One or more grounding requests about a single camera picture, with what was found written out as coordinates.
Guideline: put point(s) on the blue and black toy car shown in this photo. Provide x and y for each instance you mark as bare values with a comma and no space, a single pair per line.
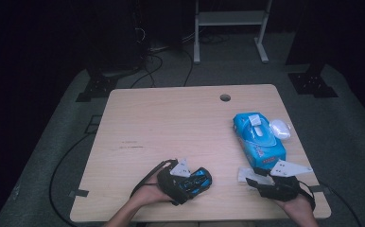
199,183

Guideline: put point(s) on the white wet wipe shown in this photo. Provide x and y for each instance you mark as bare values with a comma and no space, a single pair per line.
245,173

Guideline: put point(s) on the black stand base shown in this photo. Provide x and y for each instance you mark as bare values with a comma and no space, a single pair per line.
98,86
309,83

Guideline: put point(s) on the white rounded object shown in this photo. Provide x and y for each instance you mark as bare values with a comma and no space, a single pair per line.
281,129

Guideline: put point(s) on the blue wet wipes pack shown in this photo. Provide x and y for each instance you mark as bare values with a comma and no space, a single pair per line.
259,148

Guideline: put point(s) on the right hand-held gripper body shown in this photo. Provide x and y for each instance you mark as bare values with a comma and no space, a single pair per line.
281,189

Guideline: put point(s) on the white metal stand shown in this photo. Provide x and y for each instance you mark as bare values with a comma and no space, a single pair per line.
231,18

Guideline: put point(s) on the person's right hand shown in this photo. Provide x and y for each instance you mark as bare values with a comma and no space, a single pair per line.
300,208

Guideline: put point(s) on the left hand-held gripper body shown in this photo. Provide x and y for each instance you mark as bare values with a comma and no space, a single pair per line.
168,186

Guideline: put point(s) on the person's left hand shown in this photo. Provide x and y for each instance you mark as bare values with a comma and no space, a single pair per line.
150,194

